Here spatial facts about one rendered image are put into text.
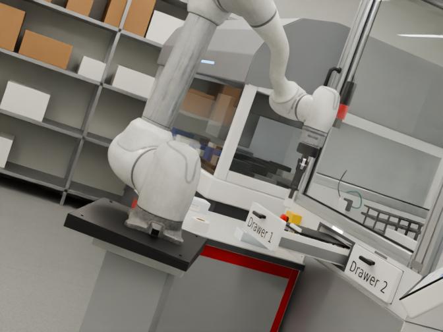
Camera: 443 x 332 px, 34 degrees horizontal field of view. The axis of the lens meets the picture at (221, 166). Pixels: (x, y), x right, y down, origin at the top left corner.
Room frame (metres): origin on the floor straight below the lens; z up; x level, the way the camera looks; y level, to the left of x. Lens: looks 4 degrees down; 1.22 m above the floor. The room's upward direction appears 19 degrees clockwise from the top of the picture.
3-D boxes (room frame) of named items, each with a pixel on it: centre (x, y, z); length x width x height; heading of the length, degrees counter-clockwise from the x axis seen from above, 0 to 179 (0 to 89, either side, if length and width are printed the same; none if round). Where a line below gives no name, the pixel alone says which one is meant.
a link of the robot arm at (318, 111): (2.57, -0.26, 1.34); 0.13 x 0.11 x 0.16; 43
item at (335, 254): (2.63, -0.41, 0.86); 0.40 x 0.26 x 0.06; 110
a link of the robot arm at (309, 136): (2.56, -0.27, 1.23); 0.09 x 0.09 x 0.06
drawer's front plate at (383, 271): (2.35, -0.58, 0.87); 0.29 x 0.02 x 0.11; 20
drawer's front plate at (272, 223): (2.55, -0.21, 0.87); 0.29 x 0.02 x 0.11; 20
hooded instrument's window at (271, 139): (4.38, -0.21, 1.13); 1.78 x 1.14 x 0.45; 20
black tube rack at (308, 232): (2.62, -0.40, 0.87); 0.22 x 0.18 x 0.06; 110
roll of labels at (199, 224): (2.67, 0.01, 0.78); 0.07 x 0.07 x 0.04
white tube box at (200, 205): (3.12, 0.06, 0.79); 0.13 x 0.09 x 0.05; 110
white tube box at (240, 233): (2.81, -0.21, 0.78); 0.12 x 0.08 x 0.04; 109
